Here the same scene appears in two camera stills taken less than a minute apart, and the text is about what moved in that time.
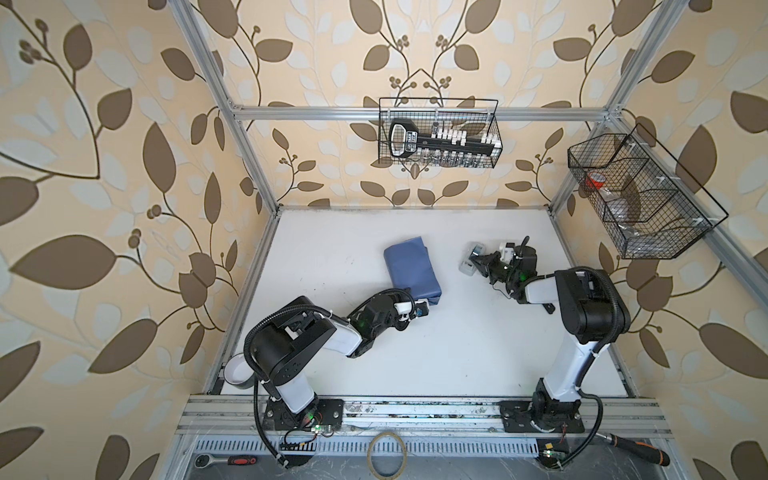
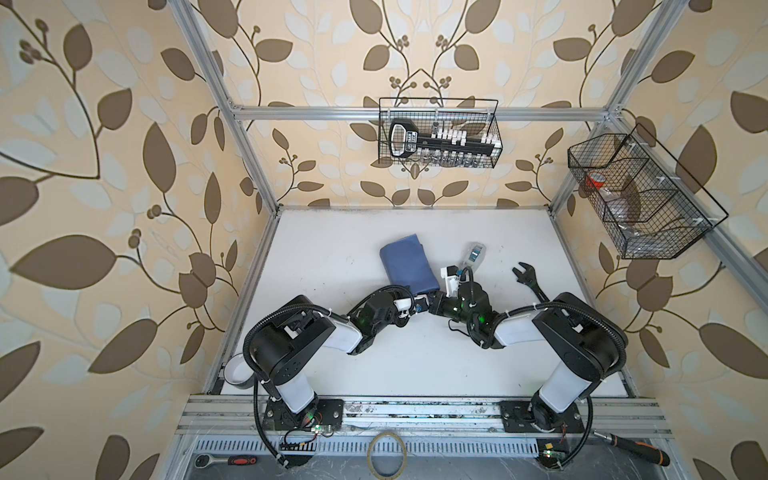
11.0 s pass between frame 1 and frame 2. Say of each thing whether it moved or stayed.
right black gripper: moved
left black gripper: stayed
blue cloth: stayed
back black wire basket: stayed
